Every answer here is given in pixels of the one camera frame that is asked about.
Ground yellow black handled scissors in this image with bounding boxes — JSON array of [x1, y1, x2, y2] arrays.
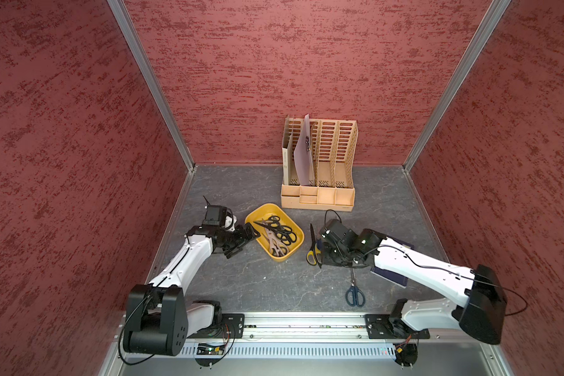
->
[[305, 224, 322, 267]]

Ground yellow plastic storage tray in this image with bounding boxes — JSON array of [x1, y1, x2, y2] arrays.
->
[[245, 203, 305, 263]]

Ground dark blue handled scissors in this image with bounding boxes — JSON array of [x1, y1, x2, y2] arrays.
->
[[345, 268, 366, 307]]

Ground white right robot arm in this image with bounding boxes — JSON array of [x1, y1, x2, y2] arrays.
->
[[321, 229, 507, 345]]

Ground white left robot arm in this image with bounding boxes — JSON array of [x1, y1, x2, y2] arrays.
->
[[118, 223, 260, 357]]

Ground dark blue book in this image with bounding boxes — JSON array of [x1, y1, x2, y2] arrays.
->
[[370, 237, 415, 288]]

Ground beige folder in organizer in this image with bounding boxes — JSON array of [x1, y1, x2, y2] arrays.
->
[[282, 116, 294, 186]]

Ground lilac folder in organizer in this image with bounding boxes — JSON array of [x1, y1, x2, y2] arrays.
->
[[293, 114, 316, 186]]

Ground beige plastic file organizer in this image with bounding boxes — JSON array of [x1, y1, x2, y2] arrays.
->
[[280, 117, 358, 212]]

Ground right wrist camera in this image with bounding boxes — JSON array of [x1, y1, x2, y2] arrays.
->
[[320, 219, 357, 248]]

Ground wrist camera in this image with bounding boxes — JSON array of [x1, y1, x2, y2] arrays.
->
[[202, 205, 237, 231], [320, 219, 357, 248]]

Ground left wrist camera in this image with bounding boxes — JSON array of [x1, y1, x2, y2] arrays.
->
[[202, 205, 237, 231]]

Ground pink handled scissors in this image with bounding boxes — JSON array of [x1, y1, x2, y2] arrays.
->
[[265, 228, 289, 258]]

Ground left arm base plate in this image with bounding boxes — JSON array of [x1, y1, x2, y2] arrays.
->
[[191, 313, 245, 340]]

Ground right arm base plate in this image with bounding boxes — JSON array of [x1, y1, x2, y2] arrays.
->
[[364, 314, 430, 340]]

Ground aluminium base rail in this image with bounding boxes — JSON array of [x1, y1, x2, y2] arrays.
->
[[99, 312, 513, 375]]

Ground aluminium left corner post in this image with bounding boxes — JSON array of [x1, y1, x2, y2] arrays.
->
[[107, 0, 196, 173]]

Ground aluminium corner post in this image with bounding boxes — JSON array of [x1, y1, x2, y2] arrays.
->
[[403, 0, 511, 175], [107, 0, 196, 173]]

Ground aluminium right corner post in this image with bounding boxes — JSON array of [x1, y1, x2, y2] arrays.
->
[[403, 0, 511, 175]]

